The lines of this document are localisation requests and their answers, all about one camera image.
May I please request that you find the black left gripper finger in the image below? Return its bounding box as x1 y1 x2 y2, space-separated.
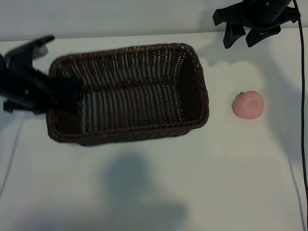
59 76 84 106
36 101 58 115

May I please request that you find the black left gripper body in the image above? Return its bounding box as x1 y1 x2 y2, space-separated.
0 35 61 114

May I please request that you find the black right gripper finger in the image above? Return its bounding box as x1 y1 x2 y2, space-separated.
223 23 246 49
245 26 282 48

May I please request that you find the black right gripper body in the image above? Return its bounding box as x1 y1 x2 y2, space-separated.
212 0 302 32

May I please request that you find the dark brown wicker basket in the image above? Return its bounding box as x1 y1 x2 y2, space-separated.
46 42 210 147

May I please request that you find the pink peach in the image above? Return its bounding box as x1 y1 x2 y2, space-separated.
231 90 265 119

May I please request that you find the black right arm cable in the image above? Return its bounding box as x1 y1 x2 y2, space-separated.
292 0 308 218

